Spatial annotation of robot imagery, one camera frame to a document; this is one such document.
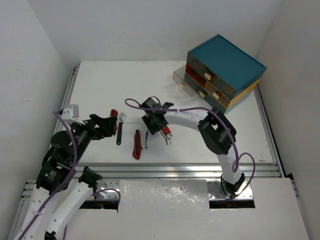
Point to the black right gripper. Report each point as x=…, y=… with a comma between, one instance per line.
x=154, y=129

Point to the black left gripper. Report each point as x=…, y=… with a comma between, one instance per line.
x=95, y=126

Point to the black handled adjustable wrench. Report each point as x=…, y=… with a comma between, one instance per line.
x=120, y=118

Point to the small chrome open-end wrench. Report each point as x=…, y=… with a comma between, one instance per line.
x=167, y=140
x=144, y=145

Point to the clear drawer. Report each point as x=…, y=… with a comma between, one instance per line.
x=180, y=78

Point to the teal drawer cabinet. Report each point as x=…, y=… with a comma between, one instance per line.
x=222, y=73

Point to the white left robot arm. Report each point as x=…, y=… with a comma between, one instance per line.
x=46, y=218

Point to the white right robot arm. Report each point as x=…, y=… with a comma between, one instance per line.
x=217, y=132

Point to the red black utility knife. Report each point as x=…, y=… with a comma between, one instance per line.
x=137, y=145
x=114, y=114

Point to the red handled adjustable wrench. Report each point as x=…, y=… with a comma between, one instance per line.
x=167, y=132

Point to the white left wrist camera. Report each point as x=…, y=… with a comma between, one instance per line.
x=70, y=114

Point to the aluminium rail frame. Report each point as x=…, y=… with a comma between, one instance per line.
x=166, y=195

